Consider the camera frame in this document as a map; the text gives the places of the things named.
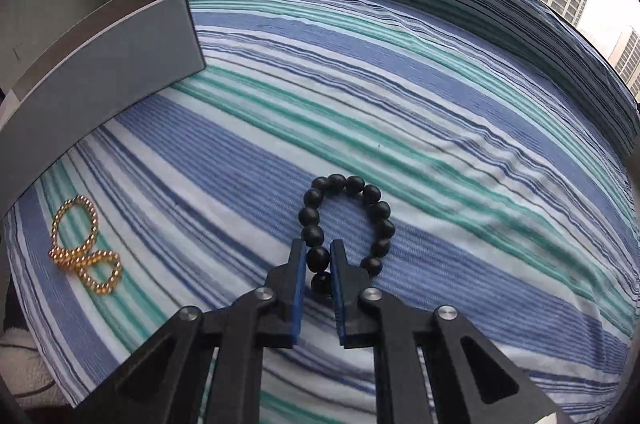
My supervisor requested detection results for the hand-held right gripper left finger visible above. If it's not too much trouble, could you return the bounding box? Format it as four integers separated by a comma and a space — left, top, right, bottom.
75, 238, 307, 424

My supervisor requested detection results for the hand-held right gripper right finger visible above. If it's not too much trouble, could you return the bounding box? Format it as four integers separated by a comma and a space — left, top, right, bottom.
330, 239, 561, 424

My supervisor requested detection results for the black bead bracelet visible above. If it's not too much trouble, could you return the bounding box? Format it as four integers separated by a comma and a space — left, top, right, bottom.
298, 174, 396, 297

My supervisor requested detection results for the white fluffy cloth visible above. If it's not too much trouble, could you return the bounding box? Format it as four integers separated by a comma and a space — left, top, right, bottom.
0, 328, 66, 407

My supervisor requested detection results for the grey cardboard box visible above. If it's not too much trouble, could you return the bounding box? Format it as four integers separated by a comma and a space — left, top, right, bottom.
0, 0, 207, 221

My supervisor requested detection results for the blue green striped bedsheet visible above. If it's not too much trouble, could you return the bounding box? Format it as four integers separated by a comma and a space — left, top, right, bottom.
5, 0, 640, 424

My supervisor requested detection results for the gold bead bracelet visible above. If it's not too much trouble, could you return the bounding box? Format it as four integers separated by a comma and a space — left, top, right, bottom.
48, 195, 123, 296

